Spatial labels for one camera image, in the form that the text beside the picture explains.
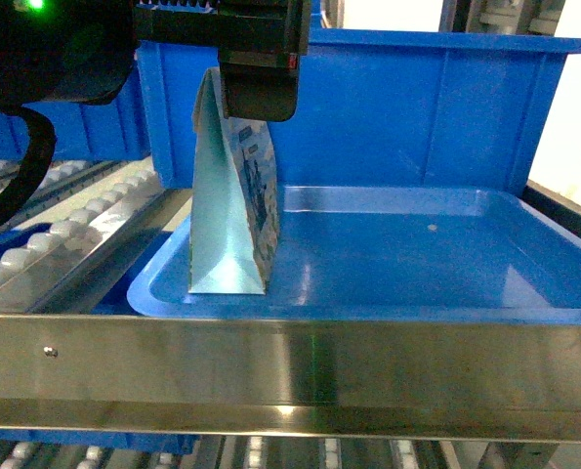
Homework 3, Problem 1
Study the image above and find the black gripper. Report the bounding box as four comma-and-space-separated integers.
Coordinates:
134, 0, 311, 122

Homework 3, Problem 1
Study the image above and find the left flower gift bag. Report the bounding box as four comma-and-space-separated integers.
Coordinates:
188, 67, 280, 295

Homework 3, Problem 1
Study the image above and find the large blue crate behind tray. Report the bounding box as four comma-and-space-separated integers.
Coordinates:
136, 27, 581, 191

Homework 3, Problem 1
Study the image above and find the blue crate at left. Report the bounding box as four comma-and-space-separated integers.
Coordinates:
0, 71, 150, 161

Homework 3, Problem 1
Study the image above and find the blue plastic tray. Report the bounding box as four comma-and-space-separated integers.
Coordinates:
127, 187, 581, 325

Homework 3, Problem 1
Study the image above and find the white roller track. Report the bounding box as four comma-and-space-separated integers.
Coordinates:
0, 169, 161, 312

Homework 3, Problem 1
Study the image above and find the black cable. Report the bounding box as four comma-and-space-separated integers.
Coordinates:
0, 107, 58, 240

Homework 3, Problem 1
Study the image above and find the steel front rack rail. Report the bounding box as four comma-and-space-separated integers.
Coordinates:
0, 315, 581, 443

